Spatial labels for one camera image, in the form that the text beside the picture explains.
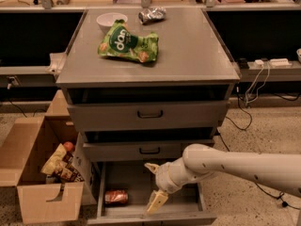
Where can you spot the yellow snack bag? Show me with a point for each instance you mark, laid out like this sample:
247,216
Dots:
54,160

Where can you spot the open cardboard box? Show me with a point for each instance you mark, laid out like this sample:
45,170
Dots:
25,149

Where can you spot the grey middle drawer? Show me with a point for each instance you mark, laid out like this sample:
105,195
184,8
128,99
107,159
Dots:
139,150

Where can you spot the red coke can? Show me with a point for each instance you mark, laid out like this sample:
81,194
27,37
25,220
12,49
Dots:
117,196

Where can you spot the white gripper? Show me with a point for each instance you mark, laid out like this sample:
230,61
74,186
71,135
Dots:
164,177

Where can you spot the brown snack packet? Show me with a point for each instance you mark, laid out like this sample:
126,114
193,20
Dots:
66,171

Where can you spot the grey drawer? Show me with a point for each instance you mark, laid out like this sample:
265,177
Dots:
183,208
139,150
147,116

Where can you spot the crumpled silver foil bag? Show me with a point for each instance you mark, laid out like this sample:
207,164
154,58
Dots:
151,15

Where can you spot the grey bottom drawer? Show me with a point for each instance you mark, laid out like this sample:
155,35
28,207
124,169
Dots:
183,208

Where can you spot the green chip bag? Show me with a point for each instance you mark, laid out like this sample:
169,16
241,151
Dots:
119,42

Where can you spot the grey top drawer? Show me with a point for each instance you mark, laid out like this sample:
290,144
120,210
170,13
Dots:
147,116

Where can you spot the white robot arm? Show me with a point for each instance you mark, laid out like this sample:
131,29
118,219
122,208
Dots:
198,162

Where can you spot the white power strip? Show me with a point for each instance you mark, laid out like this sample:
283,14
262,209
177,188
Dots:
279,62

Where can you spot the orange fruit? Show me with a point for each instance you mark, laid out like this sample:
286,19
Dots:
69,146

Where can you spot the white bowl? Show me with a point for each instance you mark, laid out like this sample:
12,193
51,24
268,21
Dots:
106,20

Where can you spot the white charger with cable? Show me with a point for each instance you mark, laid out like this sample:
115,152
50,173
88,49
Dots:
252,93

